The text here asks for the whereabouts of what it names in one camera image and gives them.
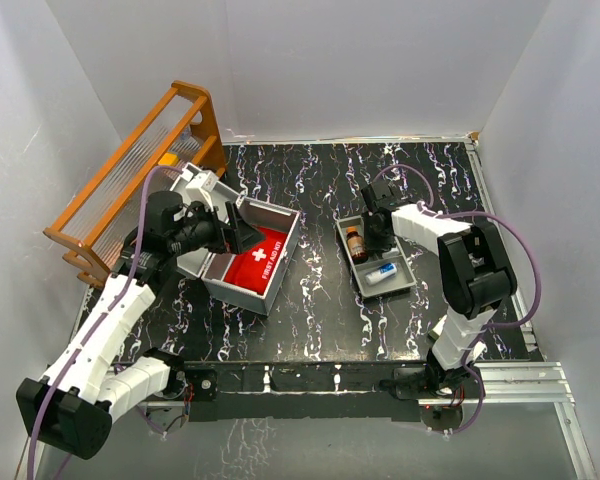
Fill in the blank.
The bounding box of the red first aid pouch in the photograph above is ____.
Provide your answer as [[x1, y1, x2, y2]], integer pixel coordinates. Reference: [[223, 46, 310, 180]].
[[223, 227, 287, 295]]

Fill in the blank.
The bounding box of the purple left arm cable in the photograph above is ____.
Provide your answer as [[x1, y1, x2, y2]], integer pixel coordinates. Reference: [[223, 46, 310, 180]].
[[24, 165, 186, 480]]

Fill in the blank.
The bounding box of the yellow block on rack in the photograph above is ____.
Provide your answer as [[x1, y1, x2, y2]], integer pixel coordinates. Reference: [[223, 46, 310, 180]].
[[159, 153, 179, 167]]

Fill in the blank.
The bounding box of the grey divided plastic tray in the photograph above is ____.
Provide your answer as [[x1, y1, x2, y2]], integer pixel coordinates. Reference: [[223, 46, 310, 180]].
[[335, 215, 416, 300]]

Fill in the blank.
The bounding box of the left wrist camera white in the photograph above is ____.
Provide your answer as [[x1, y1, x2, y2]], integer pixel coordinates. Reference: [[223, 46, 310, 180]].
[[181, 170, 219, 209]]

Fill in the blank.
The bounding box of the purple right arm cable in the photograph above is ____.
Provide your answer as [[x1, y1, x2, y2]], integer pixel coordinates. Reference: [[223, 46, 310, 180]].
[[369, 163, 544, 435]]

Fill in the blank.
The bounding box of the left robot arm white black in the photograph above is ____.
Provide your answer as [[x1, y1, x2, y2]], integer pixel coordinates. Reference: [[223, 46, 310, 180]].
[[16, 191, 265, 460]]

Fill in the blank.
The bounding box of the aluminium front rail frame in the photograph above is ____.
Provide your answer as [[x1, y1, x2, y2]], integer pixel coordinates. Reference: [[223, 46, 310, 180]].
[[14, 363, 596, 480]]

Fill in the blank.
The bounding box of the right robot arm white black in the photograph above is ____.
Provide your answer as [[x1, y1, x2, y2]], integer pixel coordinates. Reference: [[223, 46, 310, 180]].
[[361, 180, 517, 397]]

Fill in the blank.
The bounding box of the white blue spray bottle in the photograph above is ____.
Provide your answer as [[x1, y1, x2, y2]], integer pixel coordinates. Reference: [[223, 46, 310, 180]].
[[364, 262, 398, 286]]

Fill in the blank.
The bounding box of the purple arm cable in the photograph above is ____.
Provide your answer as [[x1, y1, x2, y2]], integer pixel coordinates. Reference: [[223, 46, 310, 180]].
[[369, 163, 544, 435], [24, 165, 186, 480]]

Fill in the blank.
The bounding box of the grey metal medicine case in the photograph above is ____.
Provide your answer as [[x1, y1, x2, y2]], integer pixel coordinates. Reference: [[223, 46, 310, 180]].
[[171, 163, 301, 315]]

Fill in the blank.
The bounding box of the orange wooden rack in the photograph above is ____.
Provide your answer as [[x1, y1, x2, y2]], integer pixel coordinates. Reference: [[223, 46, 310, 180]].
[[44, 81, 227, 288]]

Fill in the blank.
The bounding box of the white green small box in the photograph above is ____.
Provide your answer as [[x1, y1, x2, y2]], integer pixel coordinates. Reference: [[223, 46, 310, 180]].
[[427, 317, 487, 362]]

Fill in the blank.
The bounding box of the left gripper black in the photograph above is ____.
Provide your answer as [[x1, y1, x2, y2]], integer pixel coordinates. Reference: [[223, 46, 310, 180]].
[[169, 200, 265, 256]]

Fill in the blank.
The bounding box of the brown bottle orange cap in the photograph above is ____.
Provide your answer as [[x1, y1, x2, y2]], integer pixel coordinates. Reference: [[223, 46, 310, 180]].
[[346, 227, 368, 264]]

